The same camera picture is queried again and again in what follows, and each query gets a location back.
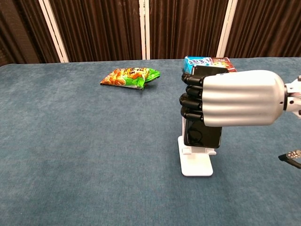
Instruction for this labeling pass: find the blue tablecloth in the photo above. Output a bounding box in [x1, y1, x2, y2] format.
[0, 56, 301, 226]

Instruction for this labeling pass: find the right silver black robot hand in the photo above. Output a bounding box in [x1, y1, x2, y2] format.
[179, 70, 288, 128]

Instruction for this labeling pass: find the dark brown curtain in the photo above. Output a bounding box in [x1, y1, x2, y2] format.
[0, 0, 301, 68]

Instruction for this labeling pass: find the white slanted screen post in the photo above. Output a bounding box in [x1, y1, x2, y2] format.
[38, 0, 69, 63]
[215, 0, 238, 58]

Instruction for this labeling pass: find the blue snack box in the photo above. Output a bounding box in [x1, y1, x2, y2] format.
[182, 56, 238, 74]

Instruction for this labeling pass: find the white phone stand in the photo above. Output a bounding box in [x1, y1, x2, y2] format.
[177, 117, 217, 177]

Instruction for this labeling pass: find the green orange snack bag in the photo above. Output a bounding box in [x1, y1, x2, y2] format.
[100, 67, 161, 90]

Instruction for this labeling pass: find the white upright screen post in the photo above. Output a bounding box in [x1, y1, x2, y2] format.
[138, 0, 151, 60]

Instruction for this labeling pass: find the black smartphone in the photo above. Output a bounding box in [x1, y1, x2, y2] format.
[183, 65, 230, 149]

